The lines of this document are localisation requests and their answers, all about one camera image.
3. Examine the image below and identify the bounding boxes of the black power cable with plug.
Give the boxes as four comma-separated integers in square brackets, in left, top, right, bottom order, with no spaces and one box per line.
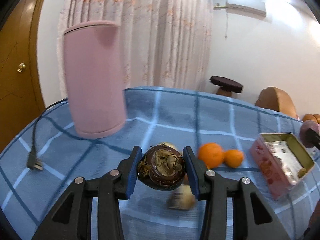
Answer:
[26,98,69,171]

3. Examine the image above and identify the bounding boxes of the pink floral curtain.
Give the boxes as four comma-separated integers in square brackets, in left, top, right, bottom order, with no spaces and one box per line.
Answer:
[57,0,214,96]

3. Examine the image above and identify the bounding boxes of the dark round stool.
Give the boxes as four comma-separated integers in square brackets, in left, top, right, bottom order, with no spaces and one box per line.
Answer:
[210,76,243,98]

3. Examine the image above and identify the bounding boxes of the pink cylindrical appliance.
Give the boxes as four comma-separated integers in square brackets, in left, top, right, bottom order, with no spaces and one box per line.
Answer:
[63,21,126,139]

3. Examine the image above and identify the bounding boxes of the purple round fruit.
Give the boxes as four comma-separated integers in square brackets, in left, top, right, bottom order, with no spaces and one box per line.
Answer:
[299,120,320,150]

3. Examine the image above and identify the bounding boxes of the white wall air conditioner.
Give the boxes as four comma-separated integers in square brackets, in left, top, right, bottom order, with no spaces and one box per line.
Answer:
[226,0,266,17]

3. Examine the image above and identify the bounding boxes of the brown leather sofa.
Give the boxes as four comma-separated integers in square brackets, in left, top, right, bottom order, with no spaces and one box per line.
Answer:
[254,86,320,124]

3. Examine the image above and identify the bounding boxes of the dark brown water chestnut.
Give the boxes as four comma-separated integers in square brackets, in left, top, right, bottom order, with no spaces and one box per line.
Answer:
[137,143,186,191]

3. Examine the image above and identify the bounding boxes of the blue plaid tablecloth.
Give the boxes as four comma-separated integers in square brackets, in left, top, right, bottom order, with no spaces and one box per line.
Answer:
[1,87,319,239]

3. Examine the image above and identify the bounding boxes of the halved white-fleshed water chestnut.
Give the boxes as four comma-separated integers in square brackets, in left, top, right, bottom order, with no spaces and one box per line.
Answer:
[167,184,195,210]

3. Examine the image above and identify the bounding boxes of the large orange mandarin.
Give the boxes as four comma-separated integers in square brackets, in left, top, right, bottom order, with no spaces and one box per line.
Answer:
[197,142,225,169]

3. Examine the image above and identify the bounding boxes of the small orange mandarin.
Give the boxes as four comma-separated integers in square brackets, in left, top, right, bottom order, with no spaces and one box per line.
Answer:
[224,150,245,168]

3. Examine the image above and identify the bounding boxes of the pink metal tin box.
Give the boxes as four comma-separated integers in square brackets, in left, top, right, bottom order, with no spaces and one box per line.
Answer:
[250,133,315,200]

